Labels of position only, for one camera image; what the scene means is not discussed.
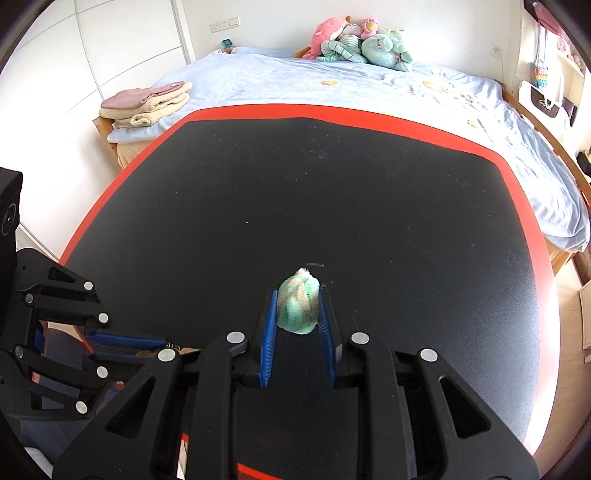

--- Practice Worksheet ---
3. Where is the cream folded towel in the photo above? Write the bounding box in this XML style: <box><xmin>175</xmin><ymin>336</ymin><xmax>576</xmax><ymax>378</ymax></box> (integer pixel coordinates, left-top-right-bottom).
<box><xmin>99</xmin><ymin>83</ymin><xmax>193</xmax><ymax>129</ymax></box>

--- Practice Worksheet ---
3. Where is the light blue bedsheet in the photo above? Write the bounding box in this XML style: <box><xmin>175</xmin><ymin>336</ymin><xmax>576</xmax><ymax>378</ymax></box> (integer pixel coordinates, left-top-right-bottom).
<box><xmin>107</xmin><ymin>45</ymin><xmax>589</xmax><ymax>252</ymax></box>

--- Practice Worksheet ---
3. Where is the pink plush toy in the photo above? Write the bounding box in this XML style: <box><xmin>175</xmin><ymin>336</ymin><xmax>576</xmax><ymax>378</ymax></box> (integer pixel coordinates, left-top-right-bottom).
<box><xmin>302</xmin><ymin>17</ymin><xmax>347</xmax><ymax>60</ymax></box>

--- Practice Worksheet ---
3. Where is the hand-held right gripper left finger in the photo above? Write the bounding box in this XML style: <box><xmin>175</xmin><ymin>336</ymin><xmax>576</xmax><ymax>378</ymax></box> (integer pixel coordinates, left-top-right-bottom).
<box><xmin>52</xmin><ymin>290</ymin><xmax>280</xmax><ymax>480</ymax></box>

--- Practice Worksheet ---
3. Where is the green bear plush toy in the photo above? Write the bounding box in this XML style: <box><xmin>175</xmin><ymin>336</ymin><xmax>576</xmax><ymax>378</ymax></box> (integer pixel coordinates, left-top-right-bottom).
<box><xmin>361</xmin><ymin>28</ymin><xmax>414</xmax><ymax>72</ymax></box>

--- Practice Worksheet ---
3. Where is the white wardrobe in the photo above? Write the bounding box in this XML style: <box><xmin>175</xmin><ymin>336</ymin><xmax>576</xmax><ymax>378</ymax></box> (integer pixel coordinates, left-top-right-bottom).
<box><xmin>0</xmin><ymin>0</ymin><xmax>195</xmax><ymax>259</ymax></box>

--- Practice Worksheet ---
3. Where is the wooden bed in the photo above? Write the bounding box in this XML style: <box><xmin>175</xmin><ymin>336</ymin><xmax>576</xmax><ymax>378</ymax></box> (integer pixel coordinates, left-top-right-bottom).
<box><xmin>92</xmin><ymin>44</ymin><xmax>591</xmax><ymax>278</ymax></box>

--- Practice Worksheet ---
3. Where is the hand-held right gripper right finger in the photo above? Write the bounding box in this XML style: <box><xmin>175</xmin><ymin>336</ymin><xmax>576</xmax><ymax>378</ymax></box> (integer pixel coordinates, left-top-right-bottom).
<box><xmin>318</xmin><ymin>285</ymin><xmax>541</xmax><ymax>480</ymax></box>

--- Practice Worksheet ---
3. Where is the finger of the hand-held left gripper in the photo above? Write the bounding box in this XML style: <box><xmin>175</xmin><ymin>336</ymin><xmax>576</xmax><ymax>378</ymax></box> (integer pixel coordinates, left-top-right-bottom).
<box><xmin>14</xmin><ymin>343</ymin><xmax>149</xmax><ymax>415</ymax></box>
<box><xmin>16</xmin><ymin>248</ymin><xmax>168</xmax><ymax>350</ymax></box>

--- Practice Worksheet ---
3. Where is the white wall shelf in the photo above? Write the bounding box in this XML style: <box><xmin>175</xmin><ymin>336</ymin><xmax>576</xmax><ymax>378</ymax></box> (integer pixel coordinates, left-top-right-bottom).
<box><xmin>519</xmin><ymin>0</ymin><xmax>591</xmax><ymax>126</ymax></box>

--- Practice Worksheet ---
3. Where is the green white sock ball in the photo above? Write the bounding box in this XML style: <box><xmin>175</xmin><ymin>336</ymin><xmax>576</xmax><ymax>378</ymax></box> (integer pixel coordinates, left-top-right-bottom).
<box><xmin>276</xmin><ymin>267</ymin><xmax>321</xmax><ymax>335</ymax></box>

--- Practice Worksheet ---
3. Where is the green striped plush toy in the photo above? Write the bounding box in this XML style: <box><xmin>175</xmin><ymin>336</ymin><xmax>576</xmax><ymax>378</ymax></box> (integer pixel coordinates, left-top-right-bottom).
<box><xmin>321</xmin><ymin>39</ymin><xmax>370</xmax><ymax>64</ymax></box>

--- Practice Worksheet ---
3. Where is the pink folded towel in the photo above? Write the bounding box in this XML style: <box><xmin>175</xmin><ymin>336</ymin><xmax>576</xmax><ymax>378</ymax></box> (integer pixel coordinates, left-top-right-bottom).
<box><xmin>100</xmin><ymin>82</ymin><xmax>185</xmax><ymax>108</ymax></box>

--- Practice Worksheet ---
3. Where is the white tote bag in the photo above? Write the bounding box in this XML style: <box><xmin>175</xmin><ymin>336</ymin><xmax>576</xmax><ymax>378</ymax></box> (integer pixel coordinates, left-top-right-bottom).
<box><xmin>519</xmin><ymin>80</ymin><xmax>571</xmax><ymax>139</ymax></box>

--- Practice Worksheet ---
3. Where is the pink bag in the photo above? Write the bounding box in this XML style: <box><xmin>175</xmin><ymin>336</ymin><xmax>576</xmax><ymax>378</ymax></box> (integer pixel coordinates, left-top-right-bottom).
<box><xmin>526</xmin><ymin>0</ymin><xmax>565</xmax><ymax>34</ymax></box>

